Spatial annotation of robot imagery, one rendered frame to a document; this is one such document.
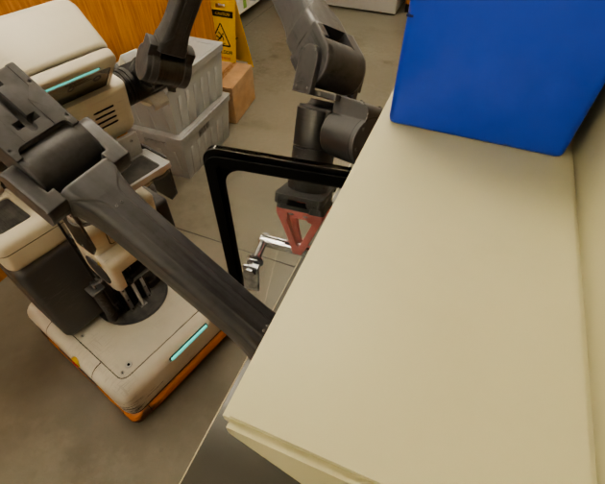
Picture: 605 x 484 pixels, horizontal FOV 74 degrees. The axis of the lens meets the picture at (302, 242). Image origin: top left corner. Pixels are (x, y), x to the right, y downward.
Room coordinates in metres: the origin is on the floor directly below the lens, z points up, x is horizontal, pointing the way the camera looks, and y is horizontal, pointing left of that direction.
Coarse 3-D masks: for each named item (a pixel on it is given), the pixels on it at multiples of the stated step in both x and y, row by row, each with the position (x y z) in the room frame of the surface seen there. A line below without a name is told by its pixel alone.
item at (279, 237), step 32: (288, 160) 0.34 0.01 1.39; (256, 192) 0.35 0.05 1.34; (288, 192) 0.34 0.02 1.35; (320, 192) 0.33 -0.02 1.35; (256, 224) 0.36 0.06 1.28; (288, 224) 0.34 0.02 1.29; (320, 224) 0.33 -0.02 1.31; (256, 256) 0.36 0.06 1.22; (288, 256) 0.34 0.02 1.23; (288, 288) 0.34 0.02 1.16
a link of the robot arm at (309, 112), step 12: (300, 108) 0.46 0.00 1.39; (312, 108) 0.45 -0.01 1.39; (324, 108) 0.45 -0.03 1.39; (300, 120) 0.45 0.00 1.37; (312, 120) 0.44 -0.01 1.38; (324, 120) 0.44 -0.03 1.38; (300, 132) 0.44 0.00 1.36; (312, 132) 0.44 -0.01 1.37; (300, 144) 0.44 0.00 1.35; (312, 144) 0.43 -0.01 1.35
